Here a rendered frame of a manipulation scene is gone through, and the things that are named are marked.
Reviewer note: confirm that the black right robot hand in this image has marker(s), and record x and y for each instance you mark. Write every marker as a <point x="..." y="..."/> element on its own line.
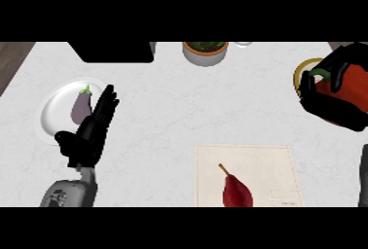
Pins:
<point x="335" y="108"/>

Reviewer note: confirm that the red pear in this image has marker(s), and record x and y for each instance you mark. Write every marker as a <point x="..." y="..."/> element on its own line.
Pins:
<point x="236" y="193"/>

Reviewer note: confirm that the white plant pot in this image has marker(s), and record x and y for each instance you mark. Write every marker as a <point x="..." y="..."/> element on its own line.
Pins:
<point x="204" y="55"/>

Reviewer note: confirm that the red bell pepper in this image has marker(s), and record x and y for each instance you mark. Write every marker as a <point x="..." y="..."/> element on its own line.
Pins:
<point x="356" y="84"/>

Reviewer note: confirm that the black appliance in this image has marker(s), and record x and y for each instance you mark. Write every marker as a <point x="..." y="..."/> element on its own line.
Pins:
<point x="115" y="52"/>

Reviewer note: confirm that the beige placemat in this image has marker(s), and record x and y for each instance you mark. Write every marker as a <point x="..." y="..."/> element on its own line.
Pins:
<point x="267" y="168"/>

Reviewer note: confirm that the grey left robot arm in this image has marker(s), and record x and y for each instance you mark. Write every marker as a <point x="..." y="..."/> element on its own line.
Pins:
<point x="66" y="193"/>

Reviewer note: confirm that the yellow-rimmed bowl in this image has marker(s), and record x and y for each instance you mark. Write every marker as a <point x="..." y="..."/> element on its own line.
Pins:
<point x="301" y="69"/>

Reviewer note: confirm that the purple eggplant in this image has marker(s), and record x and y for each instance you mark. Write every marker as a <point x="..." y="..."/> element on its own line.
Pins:
<point x="80" y="108"/>

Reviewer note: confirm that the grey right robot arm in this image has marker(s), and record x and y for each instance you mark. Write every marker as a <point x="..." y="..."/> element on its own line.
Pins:
<point x="363" y="178"/>

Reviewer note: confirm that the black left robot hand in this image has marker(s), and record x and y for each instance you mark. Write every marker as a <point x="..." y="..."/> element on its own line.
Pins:
<point x="90" y="136"/>

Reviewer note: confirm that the clear glass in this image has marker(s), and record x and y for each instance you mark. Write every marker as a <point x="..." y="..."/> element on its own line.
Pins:
<point x="242" y="44"/>

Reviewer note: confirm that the white plate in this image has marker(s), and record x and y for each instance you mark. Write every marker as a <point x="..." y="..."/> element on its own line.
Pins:
<point x="55" y="112"/>

